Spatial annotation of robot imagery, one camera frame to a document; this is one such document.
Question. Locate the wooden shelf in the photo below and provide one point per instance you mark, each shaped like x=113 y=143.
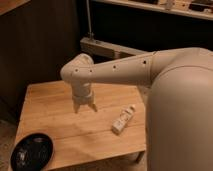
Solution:
x=157 y=8

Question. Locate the wooden table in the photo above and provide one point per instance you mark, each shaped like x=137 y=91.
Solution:
x=85 y=135

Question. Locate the grey metal beam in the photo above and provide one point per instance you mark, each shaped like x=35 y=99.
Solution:
x=95 y=47

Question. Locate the black ceramic bowl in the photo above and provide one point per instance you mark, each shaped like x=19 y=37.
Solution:
x=32 y=153

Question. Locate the white plastic bottle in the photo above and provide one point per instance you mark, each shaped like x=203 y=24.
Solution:
x=120 y=123

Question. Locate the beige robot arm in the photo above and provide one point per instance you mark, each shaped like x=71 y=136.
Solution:
x=179 y=110

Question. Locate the metal vertical pole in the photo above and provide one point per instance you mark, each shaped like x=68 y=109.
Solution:
x=90 y=32

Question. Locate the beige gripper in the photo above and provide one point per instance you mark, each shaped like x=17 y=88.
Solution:
x=82 y=100

